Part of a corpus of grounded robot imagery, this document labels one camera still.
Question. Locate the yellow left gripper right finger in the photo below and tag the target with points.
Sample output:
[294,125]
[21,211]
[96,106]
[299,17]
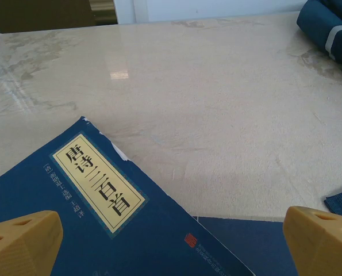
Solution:
[320,247]

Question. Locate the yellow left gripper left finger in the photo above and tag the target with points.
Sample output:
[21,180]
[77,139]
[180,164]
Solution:
[21,247]

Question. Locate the blue book with Chinese title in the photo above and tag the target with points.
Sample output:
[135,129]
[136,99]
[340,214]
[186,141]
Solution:
[30,201]

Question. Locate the plain dark blue book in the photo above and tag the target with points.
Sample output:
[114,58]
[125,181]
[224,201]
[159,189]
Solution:
[245,244]

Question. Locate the navy blue student backpack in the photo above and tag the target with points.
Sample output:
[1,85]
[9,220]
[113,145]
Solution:
[317,26]

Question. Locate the brown wooden door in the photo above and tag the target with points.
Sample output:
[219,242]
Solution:
[38,14]

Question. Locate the white door frame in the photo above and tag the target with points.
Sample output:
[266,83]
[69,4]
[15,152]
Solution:
[124,11]

